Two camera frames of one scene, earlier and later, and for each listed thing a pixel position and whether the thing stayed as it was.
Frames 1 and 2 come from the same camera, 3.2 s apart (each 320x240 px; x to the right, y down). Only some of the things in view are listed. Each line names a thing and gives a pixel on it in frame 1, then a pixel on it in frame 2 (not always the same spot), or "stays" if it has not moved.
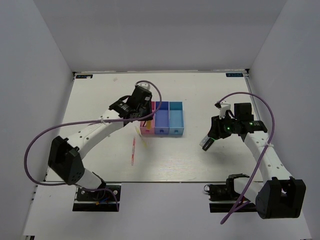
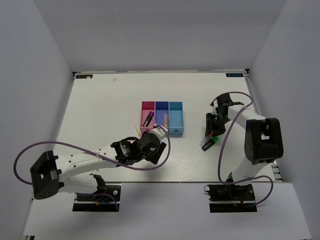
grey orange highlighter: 203,141 stays
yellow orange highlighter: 149,125 to 165,120
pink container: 143,127 stays
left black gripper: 149,113 to 154,157
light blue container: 176,118 stays
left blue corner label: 84,76 stays
